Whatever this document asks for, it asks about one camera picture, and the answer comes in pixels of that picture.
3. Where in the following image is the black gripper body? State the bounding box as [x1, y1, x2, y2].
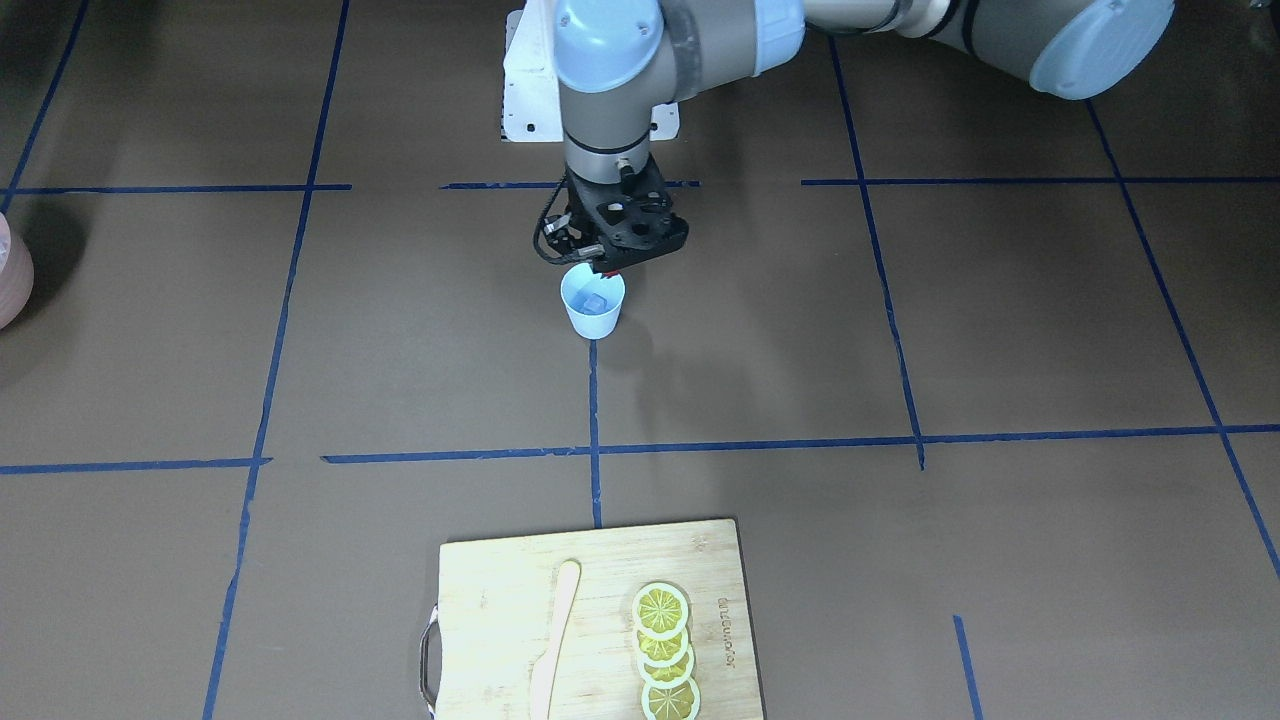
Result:
[566, 170, 660, 217]

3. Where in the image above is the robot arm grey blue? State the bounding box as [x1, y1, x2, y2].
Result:
[550, 1, 1175, 204]

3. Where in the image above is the light blue plastic cup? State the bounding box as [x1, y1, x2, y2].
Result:
[559, 263, 626, 340]

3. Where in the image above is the pink bowl with ice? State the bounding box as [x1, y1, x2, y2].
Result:
[1, 214, 35, 329]

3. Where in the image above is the yellow plastic knife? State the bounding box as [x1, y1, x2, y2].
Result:
[527, 559, 581, 719]

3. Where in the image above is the lemon slices row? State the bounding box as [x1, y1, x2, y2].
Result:
[631, 582, 701, 719]

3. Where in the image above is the wooden cutting board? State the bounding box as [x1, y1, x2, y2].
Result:
[420, 519, 765, 719]

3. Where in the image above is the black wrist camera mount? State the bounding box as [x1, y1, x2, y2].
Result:
[544, 178, 690, 274]

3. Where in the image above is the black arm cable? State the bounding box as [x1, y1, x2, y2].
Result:
[532, 184, 581, 265]

